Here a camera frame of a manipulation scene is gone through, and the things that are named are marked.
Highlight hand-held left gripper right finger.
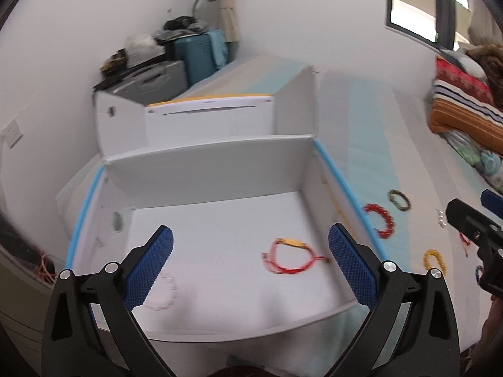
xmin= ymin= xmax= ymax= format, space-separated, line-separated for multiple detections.
xmin=328 ymin=223 xmax=460 ymax=377

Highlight person's right forearm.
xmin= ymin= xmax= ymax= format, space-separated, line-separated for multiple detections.
xmin=469 ymin=294 xmax=503 ymax=377

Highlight window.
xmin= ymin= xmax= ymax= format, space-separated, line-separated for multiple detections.
xmin=385 ymin=0 xmax=488 ymax=52

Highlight floral quilt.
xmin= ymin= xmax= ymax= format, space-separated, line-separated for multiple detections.
xmin=442 ymin=129 xmax=503 ymax=195

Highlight light blue cloth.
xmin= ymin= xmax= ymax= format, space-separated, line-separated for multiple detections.
xmin=206 ymin=29 xmax=229 ymax=69

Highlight white plastic bag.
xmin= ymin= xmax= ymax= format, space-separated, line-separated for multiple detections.
xmin=125 ymin=33 xmax=166 ymax=65

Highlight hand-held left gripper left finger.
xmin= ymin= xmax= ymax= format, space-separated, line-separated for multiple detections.
xmin=41 ymin=225 xmax=175 ymax=377

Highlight white wall socket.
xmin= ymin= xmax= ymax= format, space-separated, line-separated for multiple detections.
xmin=0 ymin=121 xmax=23 ymax=148

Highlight white cardboard box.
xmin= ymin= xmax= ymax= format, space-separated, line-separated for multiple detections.
xmin=57 ymin=53 xmax=388 ymax=342

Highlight black items on suitcase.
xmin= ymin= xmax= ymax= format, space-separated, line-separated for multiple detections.
xmin=101 ymin=49 xmax=128 ymax=75

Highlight red bead bracelet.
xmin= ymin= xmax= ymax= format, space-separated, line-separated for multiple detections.
xmin=363 ymin=203 xmax=395 ymax=240

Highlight beige curtain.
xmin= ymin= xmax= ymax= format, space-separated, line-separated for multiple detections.
xmin=214 ymin=0 xmax=240 ymax=44

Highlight blue suitcase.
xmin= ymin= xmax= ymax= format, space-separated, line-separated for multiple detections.
xmin=173 ymin=29 xmax=229 ymax=87

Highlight red string bracelet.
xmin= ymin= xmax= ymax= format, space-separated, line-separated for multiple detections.
xmin=261 ymin=238 xmax=331 ymax=275

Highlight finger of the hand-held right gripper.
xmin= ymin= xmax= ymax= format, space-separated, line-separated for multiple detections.
xmin=446 ymin=198 xmax=503 ymax=260
xmin=480 ymin=188 xmax=503 ymax=210

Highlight brown fur blanket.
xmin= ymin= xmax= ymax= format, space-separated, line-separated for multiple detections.
xmin=466 ymin=45 xmax=503 ymax=87

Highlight brown green bead bracelet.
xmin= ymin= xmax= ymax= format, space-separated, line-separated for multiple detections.
xmin=388 ymin=189 xmax=412 ymax=210

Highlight grey suitcase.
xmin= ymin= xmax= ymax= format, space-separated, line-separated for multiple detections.
xmin=94 ymin=60 xmax=188 ymax=105

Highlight dark clothes heap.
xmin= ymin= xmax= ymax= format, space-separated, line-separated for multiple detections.
xmin=155 ymin=16 xmax=209 ymax=42

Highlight orange cable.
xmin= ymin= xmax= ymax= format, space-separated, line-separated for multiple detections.
xmin=33 ymin=254 xmax=58 ymax=283

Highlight white bead bracelet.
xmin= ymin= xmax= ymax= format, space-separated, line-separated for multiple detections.
xmin=143 ymin=273 xmax=179 ymax=311

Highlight striped bed sheet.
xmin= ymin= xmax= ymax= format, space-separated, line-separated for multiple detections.
xmin=173 ymin=53 xmax=503 ymax=377

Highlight striped orange pillow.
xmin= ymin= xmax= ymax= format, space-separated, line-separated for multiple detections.
xmin=428 ymin=57 xmax=503 ymax=142

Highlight yellow bead bracelet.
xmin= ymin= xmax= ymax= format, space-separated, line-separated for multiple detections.
xmin=423 ymin=249 xmax=447 ymax=273

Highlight grey pillow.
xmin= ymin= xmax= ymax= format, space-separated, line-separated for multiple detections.
xmin=444 ymin=49 xmax=486 ymax=77

